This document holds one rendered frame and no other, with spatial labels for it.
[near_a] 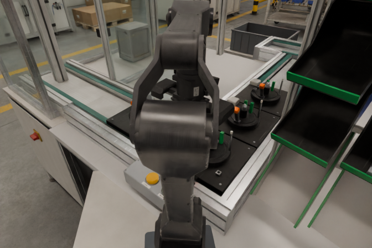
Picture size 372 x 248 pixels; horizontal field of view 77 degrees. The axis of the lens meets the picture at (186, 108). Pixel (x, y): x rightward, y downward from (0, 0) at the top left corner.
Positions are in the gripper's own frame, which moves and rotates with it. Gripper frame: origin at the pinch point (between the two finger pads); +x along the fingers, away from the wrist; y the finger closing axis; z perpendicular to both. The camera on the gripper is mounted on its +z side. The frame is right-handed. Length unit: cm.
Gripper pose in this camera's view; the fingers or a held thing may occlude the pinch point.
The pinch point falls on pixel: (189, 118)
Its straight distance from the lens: 53.3
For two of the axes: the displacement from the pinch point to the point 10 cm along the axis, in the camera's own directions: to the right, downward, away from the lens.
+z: 6.2, -4.4, 6.5
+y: -7.9, -3.5, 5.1
